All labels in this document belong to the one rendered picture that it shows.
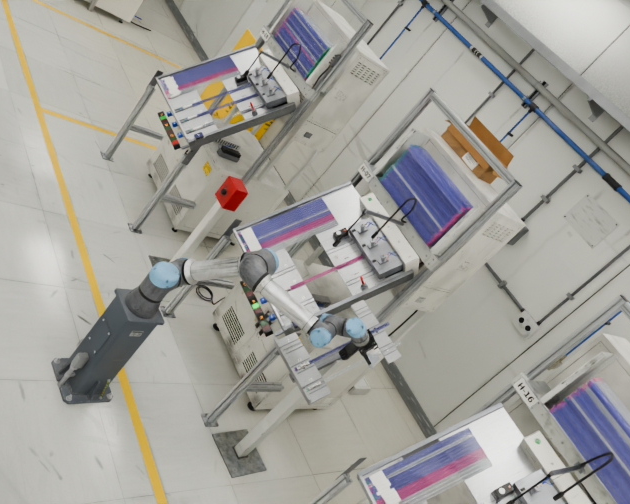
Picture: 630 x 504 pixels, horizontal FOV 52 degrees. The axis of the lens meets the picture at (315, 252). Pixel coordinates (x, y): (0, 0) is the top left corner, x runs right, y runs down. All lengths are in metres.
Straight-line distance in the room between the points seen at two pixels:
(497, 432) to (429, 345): 2.03
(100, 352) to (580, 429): 2.02
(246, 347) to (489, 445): 1.52
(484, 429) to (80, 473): 1.71
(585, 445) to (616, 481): 0.16
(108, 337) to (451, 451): 1.54
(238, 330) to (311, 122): 1.44
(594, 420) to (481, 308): 2.07
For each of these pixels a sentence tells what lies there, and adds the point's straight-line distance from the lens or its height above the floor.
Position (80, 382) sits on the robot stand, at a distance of 3.11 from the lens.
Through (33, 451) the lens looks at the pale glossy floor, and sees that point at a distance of 2.95.
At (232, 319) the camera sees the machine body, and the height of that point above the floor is 0.19.
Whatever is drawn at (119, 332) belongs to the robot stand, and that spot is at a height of 0.45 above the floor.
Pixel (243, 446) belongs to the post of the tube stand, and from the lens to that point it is 3.45.
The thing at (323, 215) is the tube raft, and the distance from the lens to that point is 3.46.
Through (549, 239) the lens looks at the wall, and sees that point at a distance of 4.58.
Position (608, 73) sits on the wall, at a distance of 4.79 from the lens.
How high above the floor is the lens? 2.30
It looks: 24 degrees down
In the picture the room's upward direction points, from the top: 42 degrees clockwise
